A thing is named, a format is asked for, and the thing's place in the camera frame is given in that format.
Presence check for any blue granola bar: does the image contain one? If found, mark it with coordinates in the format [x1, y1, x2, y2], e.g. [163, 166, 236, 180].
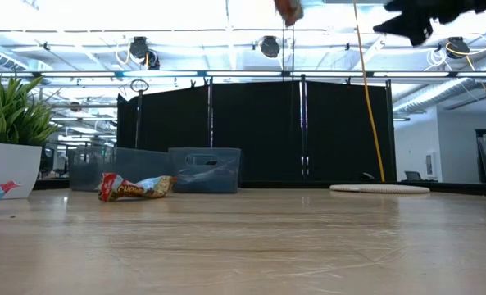
[274, 0, 305, 28]

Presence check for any green plant in white pot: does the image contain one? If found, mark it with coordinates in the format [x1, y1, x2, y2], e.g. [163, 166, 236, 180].
[0, 73, 59, 201]

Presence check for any black ceiling spotlight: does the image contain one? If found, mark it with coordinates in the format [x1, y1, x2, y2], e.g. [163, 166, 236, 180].
[128, 36, 161, 71]
[446, 36, 471, 61]
[259, 35, 281, 59]

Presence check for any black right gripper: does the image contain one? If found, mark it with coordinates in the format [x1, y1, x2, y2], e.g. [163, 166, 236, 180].
[372, 0, 486, 48]

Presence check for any white flat plate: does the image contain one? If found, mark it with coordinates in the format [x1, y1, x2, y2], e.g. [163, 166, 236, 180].
[329, 184, 431, 195]

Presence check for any black ring-topped pole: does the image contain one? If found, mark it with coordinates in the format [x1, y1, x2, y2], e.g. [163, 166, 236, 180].
[129, 79, 150, 151]

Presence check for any Chewy bar blue red wrapper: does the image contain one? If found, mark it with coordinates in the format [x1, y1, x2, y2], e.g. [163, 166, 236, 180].
[98, 172, 177, 203]

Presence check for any yellow hanging cable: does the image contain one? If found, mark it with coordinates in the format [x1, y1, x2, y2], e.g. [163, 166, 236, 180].
[352, 0, 386, 184]

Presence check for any black partition screen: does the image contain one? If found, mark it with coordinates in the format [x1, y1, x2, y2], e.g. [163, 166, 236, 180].
[116, 79, 397, 185]

